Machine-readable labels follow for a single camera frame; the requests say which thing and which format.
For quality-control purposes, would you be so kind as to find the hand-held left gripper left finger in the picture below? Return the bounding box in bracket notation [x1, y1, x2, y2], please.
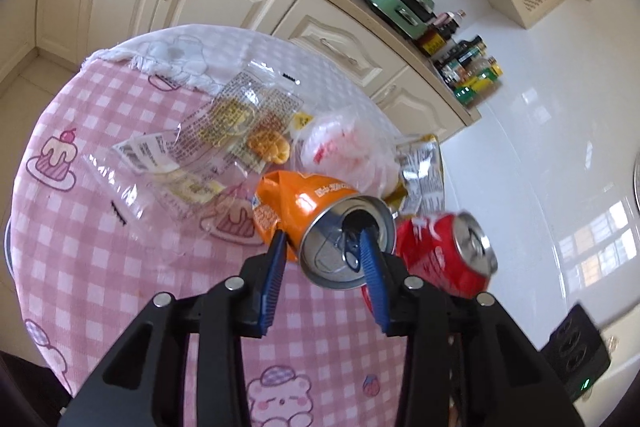
[57, 229, 288, 427]

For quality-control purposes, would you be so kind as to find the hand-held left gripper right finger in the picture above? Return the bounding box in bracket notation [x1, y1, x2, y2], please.
[357, 227, 586, 427]

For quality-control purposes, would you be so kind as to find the red soda can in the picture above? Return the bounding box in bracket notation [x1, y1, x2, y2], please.
[361, 209, 499, 308]

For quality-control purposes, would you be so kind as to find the crushed orange soda can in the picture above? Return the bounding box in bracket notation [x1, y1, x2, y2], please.
[252, 170, 397, 292]

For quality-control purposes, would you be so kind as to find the clear plastic bag with barcode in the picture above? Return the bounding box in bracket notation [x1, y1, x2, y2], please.
[82, 61, 306, 248]

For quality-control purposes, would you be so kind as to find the silver foil snack bag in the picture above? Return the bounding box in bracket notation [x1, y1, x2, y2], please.
[385, 134, 446, 212]

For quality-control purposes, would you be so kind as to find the pink checkered tablecloth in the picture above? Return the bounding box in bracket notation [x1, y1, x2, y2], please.
[5, 24, 451, 427]

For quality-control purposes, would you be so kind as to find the green bottle yellow cap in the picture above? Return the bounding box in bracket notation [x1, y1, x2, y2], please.
[454, 57, 504, 108]

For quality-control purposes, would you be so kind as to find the black power strip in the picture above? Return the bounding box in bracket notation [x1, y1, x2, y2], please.
[539, 303, 612, 403]

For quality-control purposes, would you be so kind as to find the tall dark glass bottle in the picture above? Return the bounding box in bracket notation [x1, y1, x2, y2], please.
[435, 36, 487, 72]

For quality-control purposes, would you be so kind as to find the green electric cooker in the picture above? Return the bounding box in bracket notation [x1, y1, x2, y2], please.
[361, 0, 436, 40]

